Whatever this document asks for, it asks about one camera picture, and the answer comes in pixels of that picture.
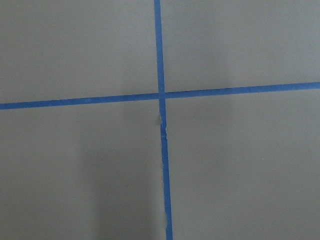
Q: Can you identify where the blue tape lengthwise strip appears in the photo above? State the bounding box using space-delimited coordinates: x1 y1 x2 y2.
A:
153 0 173 240

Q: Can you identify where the blue tape crosswise strip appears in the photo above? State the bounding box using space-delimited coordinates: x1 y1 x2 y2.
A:
0 81 320 110

